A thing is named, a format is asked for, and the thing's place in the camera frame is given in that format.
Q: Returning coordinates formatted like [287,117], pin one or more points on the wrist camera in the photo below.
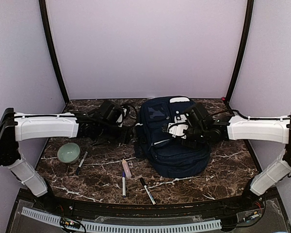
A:
[177,128]
[124,113]

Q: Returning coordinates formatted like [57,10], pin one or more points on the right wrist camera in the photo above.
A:
[177,128]

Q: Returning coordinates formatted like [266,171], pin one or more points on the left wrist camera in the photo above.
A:
[124,113]

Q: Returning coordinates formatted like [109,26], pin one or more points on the black marker left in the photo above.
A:
[81,163]

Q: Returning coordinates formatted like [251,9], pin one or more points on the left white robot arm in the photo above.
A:
[107,119]

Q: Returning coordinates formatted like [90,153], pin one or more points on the black front rail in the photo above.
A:
[78,206]

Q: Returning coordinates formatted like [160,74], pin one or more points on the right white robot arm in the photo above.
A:
[200,126]

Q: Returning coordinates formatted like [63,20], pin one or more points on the black frame post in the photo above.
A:
[241,50]
[51,50]

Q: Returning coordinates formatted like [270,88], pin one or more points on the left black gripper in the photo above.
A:
[125,137]

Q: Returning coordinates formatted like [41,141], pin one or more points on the left black frame post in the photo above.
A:
[51,50]

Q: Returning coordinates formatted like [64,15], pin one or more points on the near celadon green bowl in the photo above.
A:
[69,153]

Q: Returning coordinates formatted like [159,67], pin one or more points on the navy blue student backpack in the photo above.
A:
[164,152]

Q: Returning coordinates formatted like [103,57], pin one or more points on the blue marker pen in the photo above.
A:
[123,184]

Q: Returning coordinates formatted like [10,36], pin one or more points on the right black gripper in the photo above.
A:
[192,144]

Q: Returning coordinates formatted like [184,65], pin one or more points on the white slotted cable duct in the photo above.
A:
[125,225]

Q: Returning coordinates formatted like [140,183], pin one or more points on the right black frame post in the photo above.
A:
[241,50]

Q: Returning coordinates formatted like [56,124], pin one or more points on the black white marker front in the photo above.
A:
[147,190]

